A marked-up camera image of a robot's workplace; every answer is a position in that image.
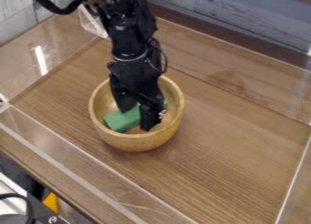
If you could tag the clear acrylic tray wall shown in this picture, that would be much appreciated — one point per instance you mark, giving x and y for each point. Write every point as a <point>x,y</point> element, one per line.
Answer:
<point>107,197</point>

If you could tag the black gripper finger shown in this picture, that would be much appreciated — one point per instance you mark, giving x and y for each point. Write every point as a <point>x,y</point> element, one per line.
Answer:
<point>153,111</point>
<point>126,102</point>

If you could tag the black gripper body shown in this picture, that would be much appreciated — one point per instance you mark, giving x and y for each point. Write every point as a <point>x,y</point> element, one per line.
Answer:
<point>139,74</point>

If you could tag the brown wooden bowl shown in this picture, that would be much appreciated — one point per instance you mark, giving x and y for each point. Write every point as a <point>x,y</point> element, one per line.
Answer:
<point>137,140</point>

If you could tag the black device with screw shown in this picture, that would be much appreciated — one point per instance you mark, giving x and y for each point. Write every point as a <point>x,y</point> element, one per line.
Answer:
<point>39,214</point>

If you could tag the green rectangular block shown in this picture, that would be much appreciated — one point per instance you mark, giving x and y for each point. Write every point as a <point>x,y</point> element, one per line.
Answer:
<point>121,122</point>

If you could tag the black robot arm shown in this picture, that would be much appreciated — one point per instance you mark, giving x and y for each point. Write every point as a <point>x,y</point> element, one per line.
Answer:
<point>127,20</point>

